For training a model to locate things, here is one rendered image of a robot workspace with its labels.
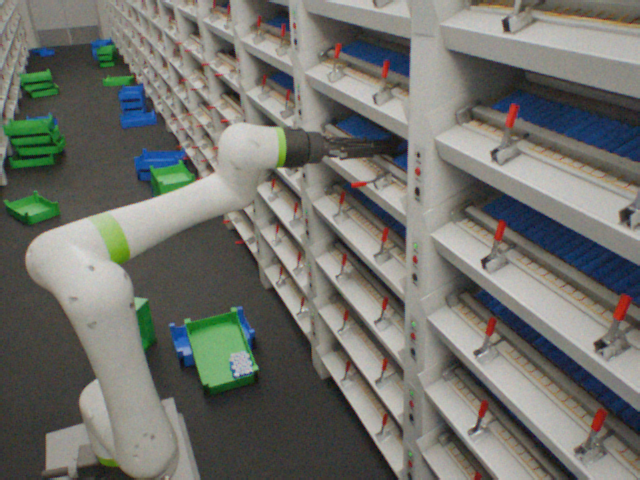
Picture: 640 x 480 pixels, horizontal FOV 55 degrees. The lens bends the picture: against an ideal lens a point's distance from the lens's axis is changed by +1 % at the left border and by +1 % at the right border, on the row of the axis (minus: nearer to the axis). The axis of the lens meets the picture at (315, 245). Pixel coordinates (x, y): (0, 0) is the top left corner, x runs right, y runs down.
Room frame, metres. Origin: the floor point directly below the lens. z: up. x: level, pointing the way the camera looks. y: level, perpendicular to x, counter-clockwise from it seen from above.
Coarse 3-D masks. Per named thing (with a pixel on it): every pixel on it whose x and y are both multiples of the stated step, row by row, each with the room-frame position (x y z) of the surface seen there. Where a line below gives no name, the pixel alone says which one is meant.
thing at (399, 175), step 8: (328, 128) 1.73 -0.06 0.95; (336, 136) 1.68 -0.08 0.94; (344, 136) 1.64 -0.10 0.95; (368, 160) 1.48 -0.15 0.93; (376, 160) 1.43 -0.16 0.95; (384, 160) 1.42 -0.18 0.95; (384, 168) 1.39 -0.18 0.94; (392, 168) 1.37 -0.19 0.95; (392, 176) 1.36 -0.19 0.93; (400, 176) 1.32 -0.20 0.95; (392, 184) 1.32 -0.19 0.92; (400, 184) 1.31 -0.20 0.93
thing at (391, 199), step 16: (336, 112) 1.79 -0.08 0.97; (352, 112) 1.81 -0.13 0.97; (304, 128) 1.76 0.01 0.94; (320, 128) 1.77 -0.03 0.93; (336, 160) 1.57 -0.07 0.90; (352, 160) 1.53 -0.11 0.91; (352, 176) 1.47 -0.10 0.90; (368, 176) 1.42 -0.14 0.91; (368, 192) 1.39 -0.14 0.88; (384, 192) 1.32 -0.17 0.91; (400, 192) 1.29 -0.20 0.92; (384, 208) 1.32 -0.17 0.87; (400, 208) 1.23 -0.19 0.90
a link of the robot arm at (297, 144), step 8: (288, 128) 1.35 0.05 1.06; (296, 128) 1.35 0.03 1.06; (288, 136) 1.32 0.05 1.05; (296, 136) 1.33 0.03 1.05; (304, 136) 1.33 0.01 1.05; (288, 144) 1.31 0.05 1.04; (296, 144) 1.31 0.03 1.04; (304, 144) 1.32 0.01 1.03; (288, 152) 1.30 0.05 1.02; (296, 152) 1.31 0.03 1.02; (304, 152) 1.32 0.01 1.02; (288, 160) 1.31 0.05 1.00; (296, 160) 1.31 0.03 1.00; (304, 160) 1.32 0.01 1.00
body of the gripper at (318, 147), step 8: (312, 136) 1.35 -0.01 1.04; (320, 136) 1.36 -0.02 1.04; (312, 144) 1.33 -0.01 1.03; (320, 144) 1.34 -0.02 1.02; (328, 144) 1.37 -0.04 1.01; (312, 152) 1.33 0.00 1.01; (320, 152) 1.34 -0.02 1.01; (328, 152) 1.34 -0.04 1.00; (312, 160) 1.34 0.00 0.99; (320, 160) 1.34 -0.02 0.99
